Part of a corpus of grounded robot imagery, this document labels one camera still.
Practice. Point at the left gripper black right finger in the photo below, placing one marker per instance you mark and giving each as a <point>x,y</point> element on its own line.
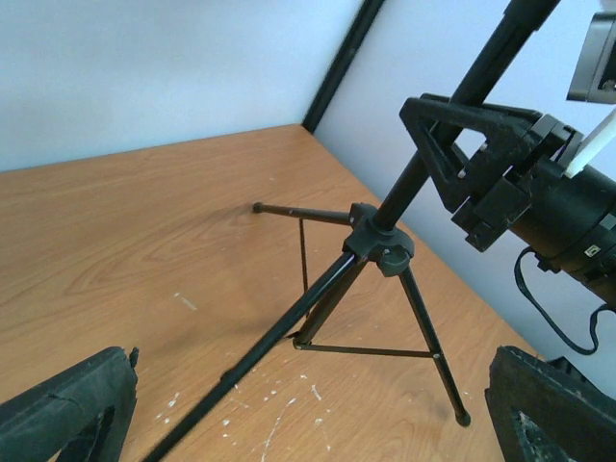
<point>547,411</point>

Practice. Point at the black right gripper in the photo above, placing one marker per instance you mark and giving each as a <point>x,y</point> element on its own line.
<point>497,168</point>

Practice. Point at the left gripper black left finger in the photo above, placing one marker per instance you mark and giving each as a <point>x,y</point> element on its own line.
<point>80,414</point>

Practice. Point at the black music stand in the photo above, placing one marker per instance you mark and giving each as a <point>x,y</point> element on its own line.
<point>375,238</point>

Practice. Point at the black frame post right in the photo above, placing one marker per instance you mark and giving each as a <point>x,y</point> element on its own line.
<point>335,74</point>

